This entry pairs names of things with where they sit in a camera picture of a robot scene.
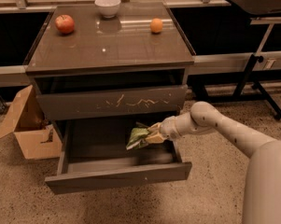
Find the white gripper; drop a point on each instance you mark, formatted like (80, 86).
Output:
(168, 128)

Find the green jalapeno chip bag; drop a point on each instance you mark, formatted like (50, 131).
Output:
(138, 137)

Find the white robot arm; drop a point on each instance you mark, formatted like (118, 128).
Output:
(262, 197)

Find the scratched grey upper drawer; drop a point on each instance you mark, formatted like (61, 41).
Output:
(95, 104)

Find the open grey lower drawer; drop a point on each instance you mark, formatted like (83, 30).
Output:
(94, 156)

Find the grey drawer cabinet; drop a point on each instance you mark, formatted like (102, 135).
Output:
(109, 54)

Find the orange fruit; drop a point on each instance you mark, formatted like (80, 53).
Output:
(156, 26)

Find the open cardboard box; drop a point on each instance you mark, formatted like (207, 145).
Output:
(36, 137)

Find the white bowl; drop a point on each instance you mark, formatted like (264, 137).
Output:
(108, 8)

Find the red apple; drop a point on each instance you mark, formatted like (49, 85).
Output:
(65, 24)

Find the black side table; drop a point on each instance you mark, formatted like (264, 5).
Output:
(236, 46)

